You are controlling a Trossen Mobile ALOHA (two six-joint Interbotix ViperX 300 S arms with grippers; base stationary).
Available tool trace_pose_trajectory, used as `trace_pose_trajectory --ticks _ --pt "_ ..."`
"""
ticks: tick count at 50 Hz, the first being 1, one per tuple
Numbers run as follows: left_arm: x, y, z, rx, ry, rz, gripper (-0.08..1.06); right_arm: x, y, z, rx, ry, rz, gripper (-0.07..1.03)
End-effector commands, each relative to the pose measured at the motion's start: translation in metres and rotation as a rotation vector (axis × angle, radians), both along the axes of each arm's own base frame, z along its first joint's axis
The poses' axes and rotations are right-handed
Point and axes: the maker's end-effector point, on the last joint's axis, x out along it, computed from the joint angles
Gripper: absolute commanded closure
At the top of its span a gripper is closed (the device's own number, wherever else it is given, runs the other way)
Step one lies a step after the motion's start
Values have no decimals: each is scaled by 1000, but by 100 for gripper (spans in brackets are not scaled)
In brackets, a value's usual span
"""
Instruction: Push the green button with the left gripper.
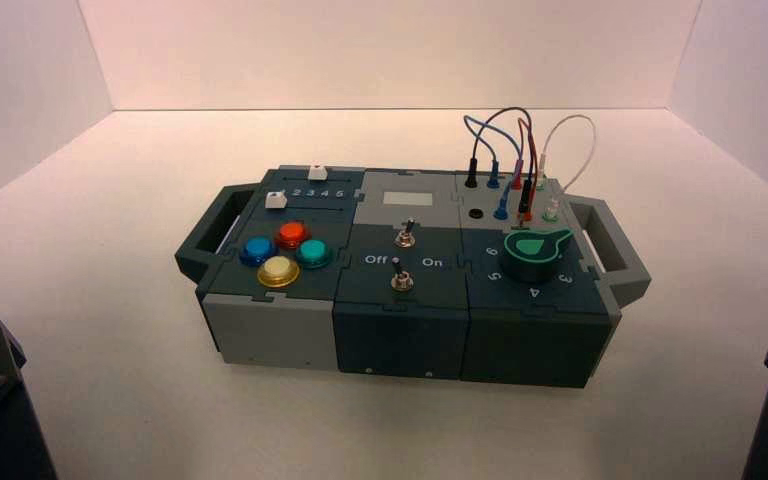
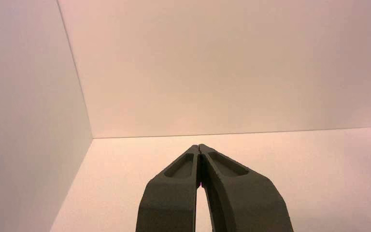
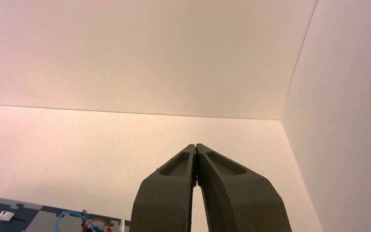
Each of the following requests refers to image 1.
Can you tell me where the red round push button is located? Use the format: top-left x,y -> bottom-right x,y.
274,221 -> 311,251

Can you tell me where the grey display screen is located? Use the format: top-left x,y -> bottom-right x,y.
382,190 -> 435,207

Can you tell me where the dark teal and grey control box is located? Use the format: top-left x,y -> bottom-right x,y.
174,164 -> 652,390

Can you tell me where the green rotary dial knob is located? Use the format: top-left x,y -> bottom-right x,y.
497,228 -> 575,287

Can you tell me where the dark red and black jumper cable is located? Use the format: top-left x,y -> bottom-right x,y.
465,107 -> 535,223

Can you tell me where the blue jumper cable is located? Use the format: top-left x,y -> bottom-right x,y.
463,115 -> 512,221

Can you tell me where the white jumper cable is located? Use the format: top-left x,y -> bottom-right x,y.
537,114 -> 598,213

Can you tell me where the yellow round push button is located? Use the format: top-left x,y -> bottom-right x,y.
256,255 -> 302,289

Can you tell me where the green round push button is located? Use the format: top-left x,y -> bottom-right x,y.
294,239 -> 334,270

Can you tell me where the blue round push button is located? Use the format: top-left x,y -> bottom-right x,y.
238,236 -> 277,268

